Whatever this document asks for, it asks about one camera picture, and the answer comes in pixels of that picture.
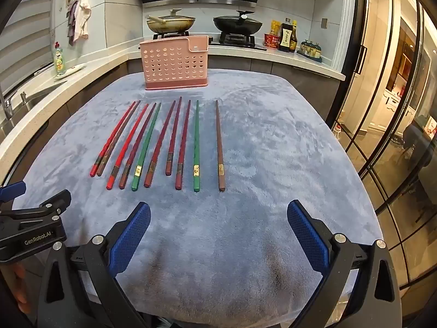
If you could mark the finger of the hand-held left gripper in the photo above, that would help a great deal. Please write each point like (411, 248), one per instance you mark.
(13, 193)
(44, 208)

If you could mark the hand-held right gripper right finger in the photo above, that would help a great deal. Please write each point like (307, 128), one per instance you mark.
(307, 235)

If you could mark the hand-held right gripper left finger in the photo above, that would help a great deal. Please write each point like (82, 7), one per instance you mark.
(131, 235)

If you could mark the green chopstick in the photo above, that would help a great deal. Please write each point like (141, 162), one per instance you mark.
(196, 143)
(148, 143)

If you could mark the pink perforated utensil holder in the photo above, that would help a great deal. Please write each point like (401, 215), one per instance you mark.
(198, 65)

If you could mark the person's left hand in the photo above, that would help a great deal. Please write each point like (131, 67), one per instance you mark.
(18, 283)

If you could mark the grey-blue plush table cloth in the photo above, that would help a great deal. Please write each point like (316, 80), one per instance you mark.
(256, 177)

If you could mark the chrome faucet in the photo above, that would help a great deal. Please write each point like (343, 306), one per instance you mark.
(6, 106)

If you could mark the chrome sink knob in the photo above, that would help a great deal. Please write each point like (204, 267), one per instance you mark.
(24, 98)

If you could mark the steel sink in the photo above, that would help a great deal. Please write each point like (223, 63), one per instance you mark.
(37, 92)

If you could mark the white dish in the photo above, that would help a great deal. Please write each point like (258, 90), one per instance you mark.
(73, 70)

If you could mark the green dish soap bottle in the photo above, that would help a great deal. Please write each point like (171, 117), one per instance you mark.
(59, 59)

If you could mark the black framed glass door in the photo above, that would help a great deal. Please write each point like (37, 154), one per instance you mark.
(392, 109)

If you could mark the white kitchen countertop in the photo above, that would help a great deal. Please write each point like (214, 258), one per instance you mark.
(102, 60)

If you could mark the white window blinds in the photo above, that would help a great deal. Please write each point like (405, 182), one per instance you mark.
(30, 24)

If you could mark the purple hanging cloth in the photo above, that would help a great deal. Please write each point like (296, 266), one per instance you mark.
(71, 20)

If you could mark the spice jar set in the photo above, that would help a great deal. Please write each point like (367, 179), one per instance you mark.
(310, 50)

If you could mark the white hanging towel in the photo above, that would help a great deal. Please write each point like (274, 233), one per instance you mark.
(83, 17)

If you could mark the dark sauce bottle yellow cap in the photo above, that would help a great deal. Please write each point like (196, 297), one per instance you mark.
(293, 39)

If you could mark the red instant noodle cup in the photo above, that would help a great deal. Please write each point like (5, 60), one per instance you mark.
(272, 40)

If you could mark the dark soy sauce bottle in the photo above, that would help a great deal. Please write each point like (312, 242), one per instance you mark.
(285, 37)

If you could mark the black gas stove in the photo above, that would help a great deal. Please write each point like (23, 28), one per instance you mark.
(235, 39)

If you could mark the yellow seasoning packet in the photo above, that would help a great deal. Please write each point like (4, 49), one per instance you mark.
(275, 27)

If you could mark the golden wok with lid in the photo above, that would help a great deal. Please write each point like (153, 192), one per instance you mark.
(170, 24)

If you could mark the black wok with lid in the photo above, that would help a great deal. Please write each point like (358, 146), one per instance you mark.
(237, 24)

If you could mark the wall hook sticker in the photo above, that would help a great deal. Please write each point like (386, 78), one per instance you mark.
(69, 0)

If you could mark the wall power outlet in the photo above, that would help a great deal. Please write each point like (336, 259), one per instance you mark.
(324, 23)

